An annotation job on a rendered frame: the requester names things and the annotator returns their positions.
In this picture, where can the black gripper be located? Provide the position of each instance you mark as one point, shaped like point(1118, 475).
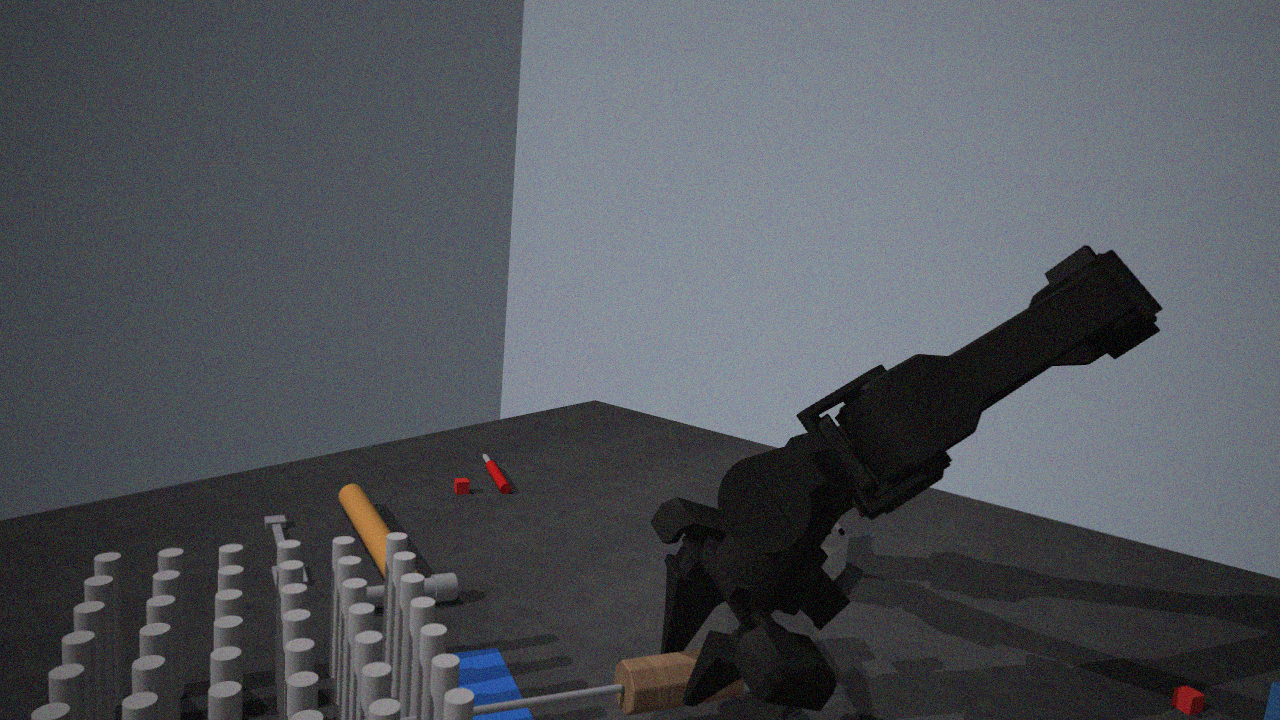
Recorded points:
point(779, 667)

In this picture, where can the hammer with orange handle and grey head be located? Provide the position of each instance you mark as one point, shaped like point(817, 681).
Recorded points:
point(373, 530)

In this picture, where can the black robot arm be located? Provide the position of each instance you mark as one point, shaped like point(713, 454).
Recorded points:
point(896, 425)

